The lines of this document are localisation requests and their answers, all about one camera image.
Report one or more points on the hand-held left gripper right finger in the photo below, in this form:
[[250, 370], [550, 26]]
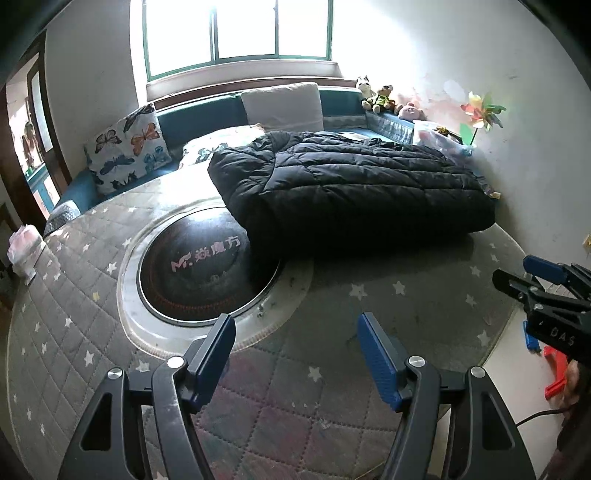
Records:
[[376, 355]]

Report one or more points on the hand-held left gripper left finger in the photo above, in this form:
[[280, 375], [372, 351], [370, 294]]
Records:
[[213, 357]]

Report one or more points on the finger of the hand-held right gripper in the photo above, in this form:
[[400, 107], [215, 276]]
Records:
[[515, 284], [545, 268]]

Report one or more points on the black puffer jacket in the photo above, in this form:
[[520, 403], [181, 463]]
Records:
[[360, 189]]

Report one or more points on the person's right forearm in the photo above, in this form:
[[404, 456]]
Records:
[[570, 452]]

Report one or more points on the person's right hand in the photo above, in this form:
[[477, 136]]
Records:
[[574, 383]]

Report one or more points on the blue plastic toy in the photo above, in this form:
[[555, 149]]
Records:
[[531, 339]]

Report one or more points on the red plastic toy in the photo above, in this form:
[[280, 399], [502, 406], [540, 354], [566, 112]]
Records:
[[556, 374]]

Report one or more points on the round black printed mat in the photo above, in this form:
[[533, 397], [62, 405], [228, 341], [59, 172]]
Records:
[[198, 267]]

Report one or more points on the grey star quilted bed cover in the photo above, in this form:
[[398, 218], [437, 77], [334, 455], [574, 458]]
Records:
[[83, 323]]

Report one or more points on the clear plastic bag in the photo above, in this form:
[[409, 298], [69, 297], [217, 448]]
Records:
[[438, 136]]

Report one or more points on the colourful pinwheel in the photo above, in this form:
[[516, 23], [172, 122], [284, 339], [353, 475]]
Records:
[[480, 113]]

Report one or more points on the pink pig plush toy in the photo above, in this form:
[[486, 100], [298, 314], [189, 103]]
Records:
[[407, 112]]

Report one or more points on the white pillow with dark print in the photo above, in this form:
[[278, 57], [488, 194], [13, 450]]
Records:
[[207, 145]]

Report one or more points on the white plastic wrapped package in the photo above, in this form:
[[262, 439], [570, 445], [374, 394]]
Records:
[[25, 249]]

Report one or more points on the butterfly print pillow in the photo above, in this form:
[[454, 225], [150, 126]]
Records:
[[127, 147]]

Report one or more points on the brown bear plush toy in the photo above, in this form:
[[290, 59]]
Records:
[[382, 99]]

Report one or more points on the blue cabinet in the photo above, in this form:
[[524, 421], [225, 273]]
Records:
[[41, 187]]

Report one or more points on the blue padded bed surround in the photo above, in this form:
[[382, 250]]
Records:
[[198, 115]]

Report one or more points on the white cow plush toy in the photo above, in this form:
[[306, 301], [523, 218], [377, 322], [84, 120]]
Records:
[[364, 90]]

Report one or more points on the grey square pillow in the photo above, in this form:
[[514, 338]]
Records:
[[281, 108]]

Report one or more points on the brown wooden door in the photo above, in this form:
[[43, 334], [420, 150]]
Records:
[[51, 138]]

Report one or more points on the green framed window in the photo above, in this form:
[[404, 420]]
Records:
[[231, 32]]

